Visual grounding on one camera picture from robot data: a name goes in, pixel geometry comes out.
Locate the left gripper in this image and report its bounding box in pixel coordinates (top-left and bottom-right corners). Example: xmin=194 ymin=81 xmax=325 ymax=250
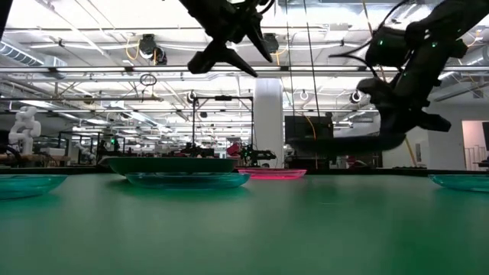
xmin=179 ymin=0 xmax=274 ymax=78

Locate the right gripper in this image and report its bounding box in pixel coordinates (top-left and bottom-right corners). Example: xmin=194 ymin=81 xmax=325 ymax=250
xmin=357 ymin=72 xmax=452 ymax=150

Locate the transparent cyan plastic plate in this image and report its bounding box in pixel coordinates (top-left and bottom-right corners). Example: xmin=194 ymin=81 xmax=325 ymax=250
xmin=125 ymin=171 xmax=251 ymax=191
xmin=427 ymin=173 xmax=489 ymax=193
xmin=0 ymin=174 xmax=69 ymax=201

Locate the transparent pink plastic plate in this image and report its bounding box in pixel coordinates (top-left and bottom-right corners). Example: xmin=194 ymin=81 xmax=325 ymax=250
xmin=237 ymin=168 xmax=308 ymax=181

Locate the white pillar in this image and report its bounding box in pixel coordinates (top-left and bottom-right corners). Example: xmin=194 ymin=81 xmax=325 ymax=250
xmin=254 ymin=78 xmax=286 ymax=169

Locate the black monitor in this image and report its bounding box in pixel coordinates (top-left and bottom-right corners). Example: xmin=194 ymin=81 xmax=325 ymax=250
xmin=284 ymin=115 xmax=334 ymax=139

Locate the large green plastic plate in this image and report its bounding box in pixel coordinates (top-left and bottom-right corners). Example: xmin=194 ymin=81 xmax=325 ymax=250
xmin=108 ymin=157 xmax=238 ymax=176

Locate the green table mat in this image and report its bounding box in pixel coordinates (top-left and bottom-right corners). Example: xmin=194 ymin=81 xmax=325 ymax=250
xmin=0 ymin=173 xmax=489 ymax=275

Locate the white robot figure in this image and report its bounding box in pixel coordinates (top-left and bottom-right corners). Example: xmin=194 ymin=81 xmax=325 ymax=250
xmin=7 ymin=105 xmax=42 ymax=156

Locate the black ceiling cable reel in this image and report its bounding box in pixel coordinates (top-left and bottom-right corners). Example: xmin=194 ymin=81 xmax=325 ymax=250
xmin=138 ymin=33 xmax=158 ymax=59
xmin=263 ymin=33 xmax=280 ymax=54

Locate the thin black hanging cable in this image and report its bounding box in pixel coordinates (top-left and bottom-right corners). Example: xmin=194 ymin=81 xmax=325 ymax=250
xmin=285 ymin=0 xmax=295 ymax=115

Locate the black frame rig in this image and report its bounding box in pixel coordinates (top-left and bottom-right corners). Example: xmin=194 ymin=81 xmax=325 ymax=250
xmin=192 ymin=95 xmax=255 ymax=157

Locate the black hanging cable with coil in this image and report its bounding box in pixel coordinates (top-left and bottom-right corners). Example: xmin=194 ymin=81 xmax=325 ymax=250
xmin=304 ymin=0 xmax=320 ymax=169

